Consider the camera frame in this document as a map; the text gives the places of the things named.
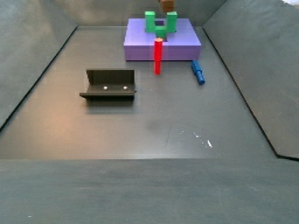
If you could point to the purple base board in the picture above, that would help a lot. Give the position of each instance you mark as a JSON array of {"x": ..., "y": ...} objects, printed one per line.
[{"x": 181, "y": 45}]

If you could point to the blue cylindrical peg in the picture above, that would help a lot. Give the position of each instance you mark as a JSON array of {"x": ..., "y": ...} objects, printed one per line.
[{"x": 197, "y": 72}]

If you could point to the red cylindrical peg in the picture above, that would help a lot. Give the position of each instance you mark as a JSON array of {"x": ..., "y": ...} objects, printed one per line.
[{"x": 157, "y": 55}]

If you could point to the black angle bracket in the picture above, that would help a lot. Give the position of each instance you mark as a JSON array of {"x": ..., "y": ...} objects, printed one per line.
[{"x": 109, "y": 84}]

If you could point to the green U-shaped block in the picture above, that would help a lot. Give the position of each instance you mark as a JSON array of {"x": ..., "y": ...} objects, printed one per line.
[{"x": 160, "y": 30}]

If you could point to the brown T-shaped block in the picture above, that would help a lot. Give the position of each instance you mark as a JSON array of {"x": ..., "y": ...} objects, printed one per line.
[{"x": 166, "y": 5}]

